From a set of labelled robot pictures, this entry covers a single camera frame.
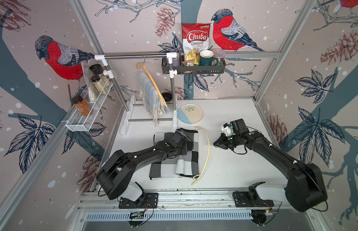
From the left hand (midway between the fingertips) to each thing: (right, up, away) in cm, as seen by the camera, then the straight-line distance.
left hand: (187, 145), depth 87 cm
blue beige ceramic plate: (+3, +19, +26) cm, 33 cm away
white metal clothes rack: (-46, +25, +25) cm, 58 cm away
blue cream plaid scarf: (-21, +27, -3) cm, 34 cm away
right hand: (+15, +3, -5) cm, 16 cm away
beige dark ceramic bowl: (-16, +34, +30) cm, 48 cm away
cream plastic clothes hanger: (+5, -16, -8) cm, 18 cm away
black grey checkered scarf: (-1, -10, -5) cm, 11 cm away
